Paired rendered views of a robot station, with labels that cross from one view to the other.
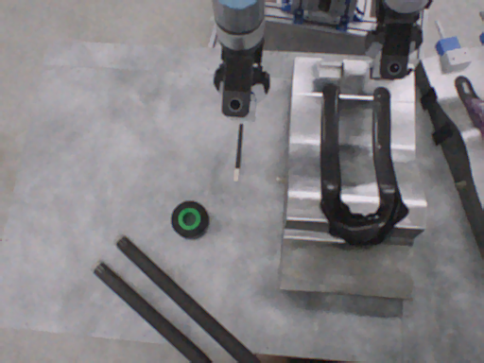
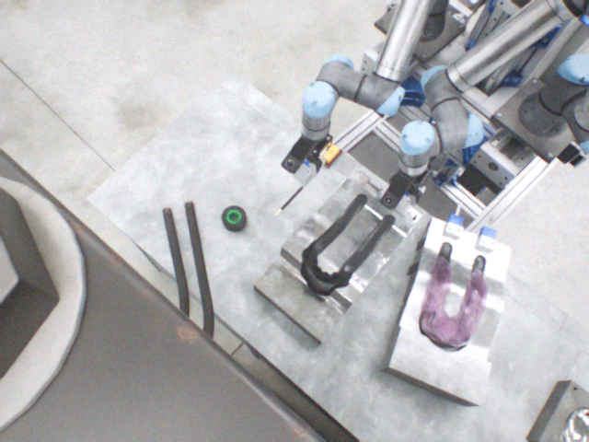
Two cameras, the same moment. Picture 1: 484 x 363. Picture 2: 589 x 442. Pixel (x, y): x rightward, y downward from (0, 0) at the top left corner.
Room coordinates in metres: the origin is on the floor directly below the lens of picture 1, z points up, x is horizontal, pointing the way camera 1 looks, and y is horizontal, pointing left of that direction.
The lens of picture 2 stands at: (-0.25, -0.26, 2.19)
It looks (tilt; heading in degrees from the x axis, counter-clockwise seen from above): 68 degrees down; 21
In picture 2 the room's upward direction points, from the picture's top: 6 degrees clockwise
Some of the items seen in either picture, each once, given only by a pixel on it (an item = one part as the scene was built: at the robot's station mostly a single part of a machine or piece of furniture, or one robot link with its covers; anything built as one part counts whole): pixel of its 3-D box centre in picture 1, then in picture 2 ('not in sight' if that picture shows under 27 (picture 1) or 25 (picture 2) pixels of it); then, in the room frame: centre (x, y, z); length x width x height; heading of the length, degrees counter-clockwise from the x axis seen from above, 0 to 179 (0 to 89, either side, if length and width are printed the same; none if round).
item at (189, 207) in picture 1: (190, 220); (234, 218); (0.19, 0.12, 0.82); 0.08 x 0.08 x 0.04
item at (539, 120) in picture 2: not in sight; (551, 107); (0.84, -0.62, 1.09); 0.15 x 0.15 x 0.10
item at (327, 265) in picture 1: (350, 171); (340, 250); (0.23, -0.23, 0.87); 0.50 x 0.26 x 0.14; 167
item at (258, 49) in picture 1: (241, 48); (314, 139); (0.41, -0.04, 1.09); 0.09 x 0.08 x 0.12; 167
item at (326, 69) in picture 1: (330, 72); (371, 189); (0.46, -0.24, 0.87); 0.05 x 0.05 x 0.04; 77
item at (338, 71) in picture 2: not in sight; (339, 79); (0.51, -0.05, 1.25); 0.11 x 0.11 x 0.08; 2
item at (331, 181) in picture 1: (360, 157); (347, 242); (0.24, -0.25, 0.92); 0.35 x 0.16 x 0.09; 167
